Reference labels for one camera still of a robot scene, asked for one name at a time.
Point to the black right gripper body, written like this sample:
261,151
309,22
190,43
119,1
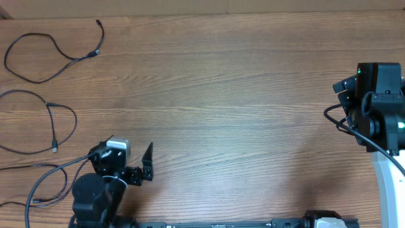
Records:
348,104

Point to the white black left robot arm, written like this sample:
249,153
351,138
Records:
98,195

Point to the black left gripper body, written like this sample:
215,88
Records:
133,175

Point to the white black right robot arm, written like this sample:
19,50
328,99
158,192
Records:
373,101

